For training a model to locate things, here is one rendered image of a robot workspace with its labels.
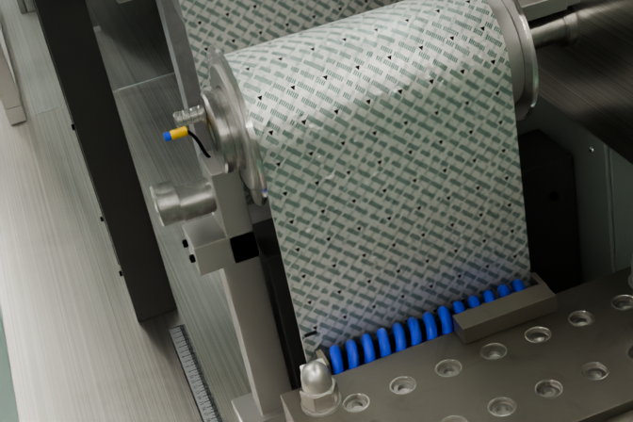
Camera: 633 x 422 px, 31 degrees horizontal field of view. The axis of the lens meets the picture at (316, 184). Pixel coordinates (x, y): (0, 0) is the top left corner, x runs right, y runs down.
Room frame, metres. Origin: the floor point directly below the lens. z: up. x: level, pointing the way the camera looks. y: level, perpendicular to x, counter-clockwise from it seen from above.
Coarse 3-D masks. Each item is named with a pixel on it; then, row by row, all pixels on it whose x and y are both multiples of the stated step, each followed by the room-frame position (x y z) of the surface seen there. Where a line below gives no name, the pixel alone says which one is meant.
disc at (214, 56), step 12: (216, 48) 0.90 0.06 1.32; (216, 60) 0.90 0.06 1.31; (228, 72) 0.86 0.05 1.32; (228, 84) 0.87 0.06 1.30; (240, 96) 0.84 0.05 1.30; (240, 108) 0.84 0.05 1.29; (252, 132) 0.83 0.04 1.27; (252, 144) 0.83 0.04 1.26; (252, 156) 0.83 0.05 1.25; (264, 180) 0.83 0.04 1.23; (252, 192) 0.88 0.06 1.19; (264, 192) 0.83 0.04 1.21; (264, 204) 0.86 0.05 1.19
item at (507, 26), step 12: (492, 0) 0.93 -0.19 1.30; (504, 12) 0.92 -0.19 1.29; (504, 24) 0.91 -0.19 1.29; (504, 36) 0.90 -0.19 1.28; (516, 36) 0.90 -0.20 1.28; (516, 48) 0.90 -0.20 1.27; (516, 60) 0.90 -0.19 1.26; (216, 72) 0.90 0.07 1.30; (516, 72) 0.90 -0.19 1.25; (216, 84) 0.92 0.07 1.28; (516, 84) 0.90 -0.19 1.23; (228, 96) 0.87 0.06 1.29; (516, 96) 0.91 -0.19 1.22; (240, 120) 0.85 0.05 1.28; (240, 132) 0.85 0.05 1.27; (252, 168) 0.84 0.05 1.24; (252, 180) 0.85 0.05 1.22
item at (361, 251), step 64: (512, 128) 0.89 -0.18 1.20; (320, 192) 0.85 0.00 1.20; (384, 192) 0.86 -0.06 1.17; (448, 192) 0.87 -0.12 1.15; (512, 192) 0.89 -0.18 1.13; (320, 256) 0.84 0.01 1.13; (384, 256) 0.86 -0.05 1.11; (448, 256) 0.87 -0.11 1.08; (512, 256) 0.88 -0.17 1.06; (320, 320) 0.84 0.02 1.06; (384, 320) 0.85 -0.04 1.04
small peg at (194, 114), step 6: (186, 108) 0.89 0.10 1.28; (192, 108) 0.89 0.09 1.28; (198, 108) 0.89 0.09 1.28; (204, 108) 0.89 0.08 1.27; (174, 114) 0.89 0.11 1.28; (180, 114) 0.89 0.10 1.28; (186, 114) 0.89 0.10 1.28; (192, 114) 0.89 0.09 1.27; (198, 114) 0.89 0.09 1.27; (204, 114) 0.89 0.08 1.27; (174, 120) 0.89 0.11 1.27; (180, 120) 0.88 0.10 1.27; (186, 120) 0.89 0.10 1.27; (192, 120) 0.89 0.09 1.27; (198, 120) 0.89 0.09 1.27; (180, 126) 0.89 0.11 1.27
